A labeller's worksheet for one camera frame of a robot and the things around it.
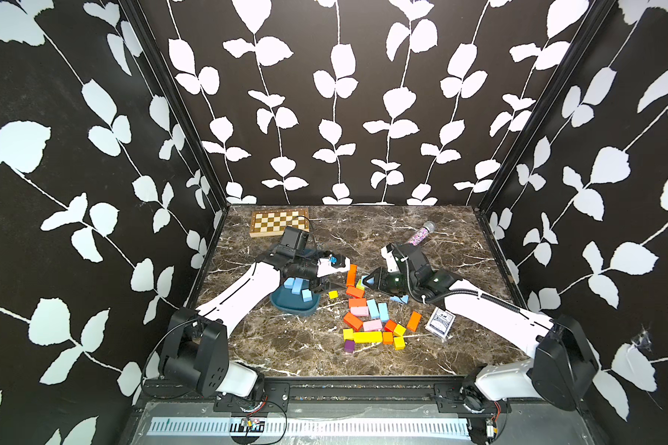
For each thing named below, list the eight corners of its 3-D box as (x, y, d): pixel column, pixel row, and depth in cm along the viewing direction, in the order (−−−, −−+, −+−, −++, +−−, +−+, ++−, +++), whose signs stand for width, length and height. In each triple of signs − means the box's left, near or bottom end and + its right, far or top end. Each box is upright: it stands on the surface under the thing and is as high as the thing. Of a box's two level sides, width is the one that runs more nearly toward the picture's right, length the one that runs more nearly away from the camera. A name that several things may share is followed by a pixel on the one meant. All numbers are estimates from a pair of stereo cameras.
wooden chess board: (250, 237, 111) (248, 233, 109) (252, 215, 119) (251, 211, 117) (309, 231, 113) (309, 227, 111) (308, 210, 121) (307, 206, 119)
